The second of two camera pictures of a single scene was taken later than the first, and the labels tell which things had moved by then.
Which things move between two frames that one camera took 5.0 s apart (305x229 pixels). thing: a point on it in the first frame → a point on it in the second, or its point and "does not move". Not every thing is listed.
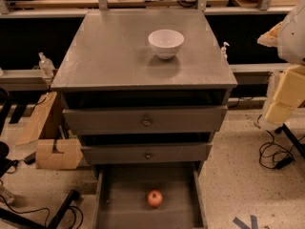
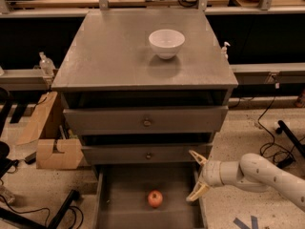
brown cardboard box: x=70 y=157 does not move
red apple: x=154 y=198 does not move
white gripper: x=294 y=37 → x=211 y=173
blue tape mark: x=254 y=222 does not move
